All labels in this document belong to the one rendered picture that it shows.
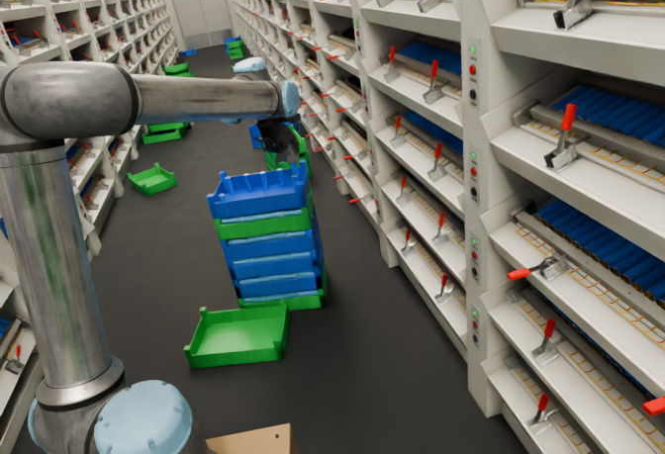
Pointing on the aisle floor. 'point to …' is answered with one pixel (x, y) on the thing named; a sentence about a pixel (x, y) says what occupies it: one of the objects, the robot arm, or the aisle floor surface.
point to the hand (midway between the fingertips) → (293, 160)
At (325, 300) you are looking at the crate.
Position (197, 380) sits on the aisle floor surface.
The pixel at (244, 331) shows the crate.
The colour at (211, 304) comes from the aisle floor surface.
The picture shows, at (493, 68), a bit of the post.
